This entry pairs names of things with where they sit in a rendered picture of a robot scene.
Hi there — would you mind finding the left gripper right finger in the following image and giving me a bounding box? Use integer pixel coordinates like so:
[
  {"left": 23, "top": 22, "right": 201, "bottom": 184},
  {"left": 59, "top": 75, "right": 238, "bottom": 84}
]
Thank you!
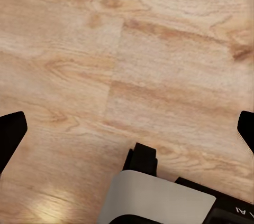
[{"left": 237, "top": 111, "right": 254, "bottom": 152}]

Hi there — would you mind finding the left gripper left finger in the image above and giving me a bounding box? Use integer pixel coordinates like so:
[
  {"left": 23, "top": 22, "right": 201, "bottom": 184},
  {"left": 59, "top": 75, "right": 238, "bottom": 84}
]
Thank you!
[{"left": 0, "top": 111, "right": 28, "bottom": 174}]

